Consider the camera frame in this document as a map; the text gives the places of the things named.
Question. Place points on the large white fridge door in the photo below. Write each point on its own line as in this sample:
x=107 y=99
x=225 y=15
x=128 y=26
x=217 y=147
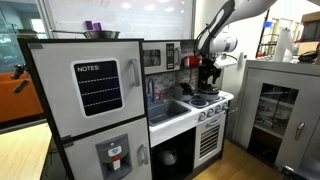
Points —
x=53 y=83

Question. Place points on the small white freezer door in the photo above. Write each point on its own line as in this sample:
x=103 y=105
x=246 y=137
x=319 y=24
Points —
x=83 y=156

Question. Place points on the black device on cabinet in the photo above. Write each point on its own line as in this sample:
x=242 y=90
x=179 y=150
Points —
x=307 y=56

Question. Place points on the toy sink faucet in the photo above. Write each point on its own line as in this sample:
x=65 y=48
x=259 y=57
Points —
x=151 y=88

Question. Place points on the white shaker red cap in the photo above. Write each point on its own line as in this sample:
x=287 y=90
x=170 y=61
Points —
x=186 y=62

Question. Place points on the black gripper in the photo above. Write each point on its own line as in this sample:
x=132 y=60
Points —
x=207 y=68

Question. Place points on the red plastic bowl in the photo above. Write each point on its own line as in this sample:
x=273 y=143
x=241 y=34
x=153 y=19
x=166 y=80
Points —
x=195 y=61

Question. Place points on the small black pan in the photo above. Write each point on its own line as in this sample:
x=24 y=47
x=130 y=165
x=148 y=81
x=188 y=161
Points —
x=209 y=88

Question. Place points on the toy microwave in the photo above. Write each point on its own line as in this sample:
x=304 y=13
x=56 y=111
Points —
x=156 y=57

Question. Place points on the black metal shelf rack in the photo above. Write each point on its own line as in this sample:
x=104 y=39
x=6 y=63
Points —
x=266 y=43

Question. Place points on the black clamp stand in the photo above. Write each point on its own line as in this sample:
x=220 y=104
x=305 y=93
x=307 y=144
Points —
x=20 y=71

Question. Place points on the white paper towel roll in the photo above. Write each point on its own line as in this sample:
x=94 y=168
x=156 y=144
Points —
x=283 y=43

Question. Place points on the toy kitchen unit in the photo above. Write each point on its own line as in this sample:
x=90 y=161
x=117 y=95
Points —
x=173 y=130

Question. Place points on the grey water dispenser panel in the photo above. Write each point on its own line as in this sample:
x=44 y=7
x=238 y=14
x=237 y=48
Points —
x=113 y=156

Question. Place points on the grey metal cabinet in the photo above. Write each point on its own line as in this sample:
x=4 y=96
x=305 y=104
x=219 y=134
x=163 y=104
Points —
x=246 y=106

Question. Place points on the purple magnet block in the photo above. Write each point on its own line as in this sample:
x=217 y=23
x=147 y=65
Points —
x=89 y=25
x=97 y=26

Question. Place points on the grey stove knob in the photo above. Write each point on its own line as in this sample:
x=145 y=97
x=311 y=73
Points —
x=218 y=109
x=210 y=112
x=202 y=116
x=225 y=106

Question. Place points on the white glossy whiteboard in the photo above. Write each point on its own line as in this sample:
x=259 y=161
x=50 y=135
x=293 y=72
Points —
x=133 y=20

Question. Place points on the grey toy sink basin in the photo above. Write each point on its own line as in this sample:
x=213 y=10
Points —
x=165 y=111

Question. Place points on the brown cardboard box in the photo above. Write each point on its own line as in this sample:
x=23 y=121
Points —
x=311 y=17

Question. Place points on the black notes chalkboard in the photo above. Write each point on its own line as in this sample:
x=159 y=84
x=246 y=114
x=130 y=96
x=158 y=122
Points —
x=98 y=88

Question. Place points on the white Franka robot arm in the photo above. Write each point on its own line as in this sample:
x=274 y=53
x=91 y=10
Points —
x=246 y=10

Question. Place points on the silver toy kettle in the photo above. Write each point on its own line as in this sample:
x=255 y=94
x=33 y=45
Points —
x=168 y=156

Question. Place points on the grey toy cooking pot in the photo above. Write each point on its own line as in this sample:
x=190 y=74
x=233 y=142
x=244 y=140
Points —
x=208 y=96

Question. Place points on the grey toy stove top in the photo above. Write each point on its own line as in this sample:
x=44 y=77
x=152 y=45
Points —
x=199 y=102

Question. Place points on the white toy oven door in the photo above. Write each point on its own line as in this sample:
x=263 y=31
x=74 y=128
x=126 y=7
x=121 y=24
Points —
x=209 y=141

